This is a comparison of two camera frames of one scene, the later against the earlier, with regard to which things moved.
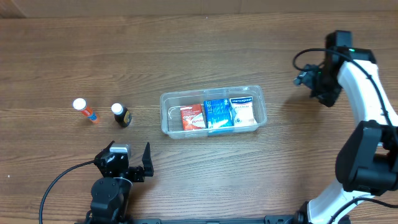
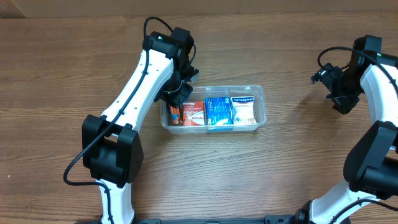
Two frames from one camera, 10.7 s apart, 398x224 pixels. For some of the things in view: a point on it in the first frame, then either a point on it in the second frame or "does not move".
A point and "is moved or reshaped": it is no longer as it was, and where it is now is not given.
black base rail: x=268 y=219 does not move
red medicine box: x=193 y=117 is moved or reshaped
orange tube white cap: x=80 y=104 to x=175 y=114
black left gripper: x=125 y=170 to x=179 y=94
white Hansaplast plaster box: x=242 y=110 does not move
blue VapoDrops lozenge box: x=219 y=113 does not move
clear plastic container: x=206 y=112 does not move
